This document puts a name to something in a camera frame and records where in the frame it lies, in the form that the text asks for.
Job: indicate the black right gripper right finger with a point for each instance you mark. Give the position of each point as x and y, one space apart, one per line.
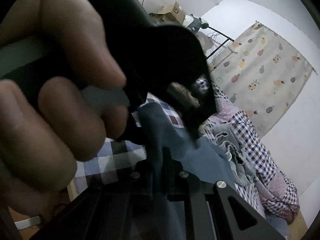
216 211

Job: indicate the blue cartoon pillow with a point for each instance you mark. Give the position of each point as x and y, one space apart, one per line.
278 223

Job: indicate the person's left hand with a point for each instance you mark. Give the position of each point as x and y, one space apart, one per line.
40 148

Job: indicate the light grey-blue garment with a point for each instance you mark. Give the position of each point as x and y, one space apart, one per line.
233 147

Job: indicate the black metal clothes rack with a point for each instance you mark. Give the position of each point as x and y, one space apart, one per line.
216 46

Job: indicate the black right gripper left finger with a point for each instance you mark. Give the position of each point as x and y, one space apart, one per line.
134 207

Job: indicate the cardboard box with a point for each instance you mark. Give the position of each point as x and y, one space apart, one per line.
172 13

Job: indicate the dark blue garment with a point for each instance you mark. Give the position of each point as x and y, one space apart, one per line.
177 157

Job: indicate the plaid and dotted quilt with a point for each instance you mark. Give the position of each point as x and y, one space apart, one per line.
271 190

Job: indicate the checkered plaid bed sheet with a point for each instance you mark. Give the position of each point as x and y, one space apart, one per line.
112 160

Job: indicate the pineapple print wall cloth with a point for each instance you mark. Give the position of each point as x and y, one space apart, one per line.
262 74

